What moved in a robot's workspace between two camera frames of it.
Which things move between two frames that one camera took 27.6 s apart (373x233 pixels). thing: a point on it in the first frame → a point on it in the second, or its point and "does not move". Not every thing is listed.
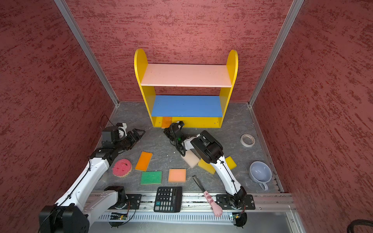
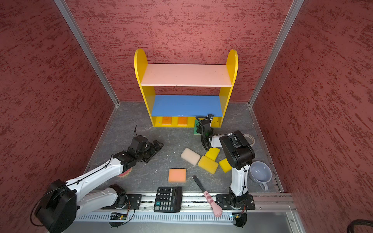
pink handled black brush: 217,209 does not move
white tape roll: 247,140 does not move
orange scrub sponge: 166,121 → 182,121
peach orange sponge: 177,175 does not move
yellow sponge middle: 206,166 does not move
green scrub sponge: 151,177 → 195,128
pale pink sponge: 191,158 does not move
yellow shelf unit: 193,111 does not move
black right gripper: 168,131 → 199,129
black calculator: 168,199 does not move
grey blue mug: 261,173 does not move
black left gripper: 134,139 → 153,150
